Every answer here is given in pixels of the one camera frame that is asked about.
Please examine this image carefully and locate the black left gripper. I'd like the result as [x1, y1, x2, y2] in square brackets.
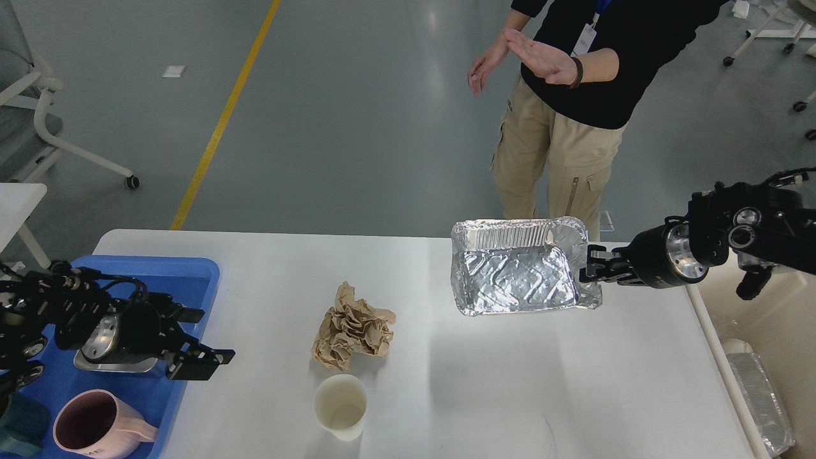
[80, 295, 235, 381]

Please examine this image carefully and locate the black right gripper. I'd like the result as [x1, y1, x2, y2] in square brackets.
[579, 223, 709, 289]

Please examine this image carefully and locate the aluminium foil tray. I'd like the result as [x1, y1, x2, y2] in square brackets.
[451, 217, 602, 317]

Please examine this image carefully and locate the pink mug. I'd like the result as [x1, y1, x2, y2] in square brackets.
[52, 389, 158, 458]

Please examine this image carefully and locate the brown paper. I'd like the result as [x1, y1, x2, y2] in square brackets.
[311, 282, 397, 373]

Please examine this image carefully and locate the white paper cup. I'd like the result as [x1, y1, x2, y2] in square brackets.
[314, 374, 368, 442]

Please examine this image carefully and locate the stainless steel square container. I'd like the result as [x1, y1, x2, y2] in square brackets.
[73, 351, 159, 375]

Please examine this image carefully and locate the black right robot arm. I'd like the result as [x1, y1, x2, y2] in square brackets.
[579, 166, 815, 300]

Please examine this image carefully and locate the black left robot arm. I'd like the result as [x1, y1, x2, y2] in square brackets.
[1, 261, 236, 397]

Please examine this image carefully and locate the person left hand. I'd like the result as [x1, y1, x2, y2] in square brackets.
[502, 29, 583, 87]

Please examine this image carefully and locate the person right hand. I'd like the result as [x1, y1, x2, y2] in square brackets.
[467, 37, 508, 97]

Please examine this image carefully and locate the right clear floor plate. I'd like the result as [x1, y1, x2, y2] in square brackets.
[599, 210, 616, 233]

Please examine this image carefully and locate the blue plastic tray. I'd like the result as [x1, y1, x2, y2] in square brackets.
[15, 256, 221, 458]

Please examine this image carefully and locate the person in black shirt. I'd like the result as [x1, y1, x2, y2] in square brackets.
[490, 1, 723, 240]

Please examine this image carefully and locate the teal cup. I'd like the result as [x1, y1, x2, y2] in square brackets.
[1, 393, 52, 458]

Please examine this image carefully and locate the beige waste bin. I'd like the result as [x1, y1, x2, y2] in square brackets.
[686, 258, 815, 458]

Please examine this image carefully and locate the clear plastic container in bin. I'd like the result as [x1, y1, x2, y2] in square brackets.
[720, 338, 796, 458]

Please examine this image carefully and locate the white side table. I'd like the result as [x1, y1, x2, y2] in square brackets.
[1, 182, 52, 268]

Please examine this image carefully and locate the white grey office chair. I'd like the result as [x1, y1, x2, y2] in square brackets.
[1, 1, 140, 189]

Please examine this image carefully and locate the white rolling stand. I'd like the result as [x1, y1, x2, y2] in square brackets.
[717, 1, 814, 145]

